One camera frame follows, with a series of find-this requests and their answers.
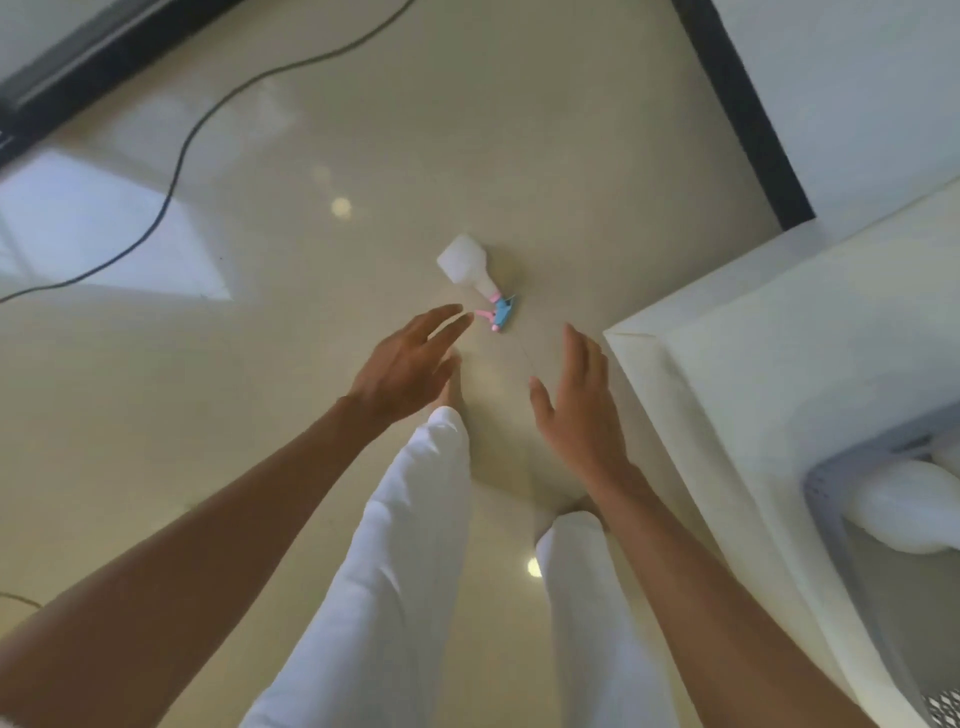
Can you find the person's right hand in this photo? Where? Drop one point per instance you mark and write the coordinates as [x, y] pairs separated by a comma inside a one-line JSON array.
[[585, 427]]

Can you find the person's left hand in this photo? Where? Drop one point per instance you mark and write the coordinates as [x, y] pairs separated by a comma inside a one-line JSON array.
[[397, 375]]

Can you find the person's right thumb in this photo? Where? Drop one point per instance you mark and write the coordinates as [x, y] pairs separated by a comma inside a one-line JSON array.
[[541, 401]]

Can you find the person's left thumb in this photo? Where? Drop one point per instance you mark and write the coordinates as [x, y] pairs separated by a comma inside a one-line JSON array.
[[450, 367]]

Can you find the person's right forearm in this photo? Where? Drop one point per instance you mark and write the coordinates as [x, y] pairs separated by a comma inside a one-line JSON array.
[[712, 607]]

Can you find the person's left forearm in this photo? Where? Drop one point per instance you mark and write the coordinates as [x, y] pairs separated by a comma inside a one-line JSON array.
[[187, 555]]

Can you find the person's left foot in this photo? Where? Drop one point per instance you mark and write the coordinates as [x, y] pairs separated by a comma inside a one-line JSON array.
[[450, 396]]

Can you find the person's foot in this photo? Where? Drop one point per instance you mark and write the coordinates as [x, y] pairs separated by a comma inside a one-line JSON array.
[[450, 396], [579, 508]]

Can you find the white spray bottle blue nozzle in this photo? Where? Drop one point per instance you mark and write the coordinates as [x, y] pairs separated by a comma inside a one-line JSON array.
[[469, 266]]

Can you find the person's right foot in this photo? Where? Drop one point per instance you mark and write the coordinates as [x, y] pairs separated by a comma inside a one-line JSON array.
[[579, 508]]

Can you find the white trousers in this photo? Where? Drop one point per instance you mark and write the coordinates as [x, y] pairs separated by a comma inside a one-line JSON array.
[[390, 570]]

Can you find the grey plastic basket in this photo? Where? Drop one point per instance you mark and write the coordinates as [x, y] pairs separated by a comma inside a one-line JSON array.
[[832, 510]]

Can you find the black baseboard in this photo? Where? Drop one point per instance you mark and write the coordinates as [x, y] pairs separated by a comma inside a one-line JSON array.
[[750, 120]]

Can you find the large white bottle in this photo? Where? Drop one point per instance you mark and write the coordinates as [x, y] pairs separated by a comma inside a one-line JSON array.
[[907, 506]]

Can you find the dark door frame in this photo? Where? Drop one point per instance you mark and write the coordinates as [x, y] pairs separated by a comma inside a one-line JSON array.
[[90, 60]]

